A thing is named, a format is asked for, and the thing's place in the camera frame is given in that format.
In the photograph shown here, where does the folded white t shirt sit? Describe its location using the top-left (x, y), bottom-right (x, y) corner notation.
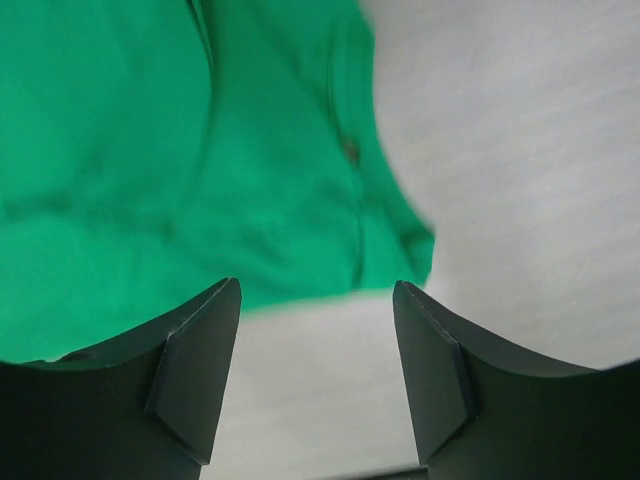
top-left (202, 1), bottom-right (639, 479)

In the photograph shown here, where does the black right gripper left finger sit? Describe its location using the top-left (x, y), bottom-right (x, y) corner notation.
top-left (1, 279), bottom-right (242, 480)

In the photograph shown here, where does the green t shirt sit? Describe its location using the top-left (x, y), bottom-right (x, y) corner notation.
top-left (1, 1), bottom-right (435, 363)

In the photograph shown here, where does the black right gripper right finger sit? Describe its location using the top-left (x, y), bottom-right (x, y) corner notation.
top-left (393, 282), bottom-right (639, 479)

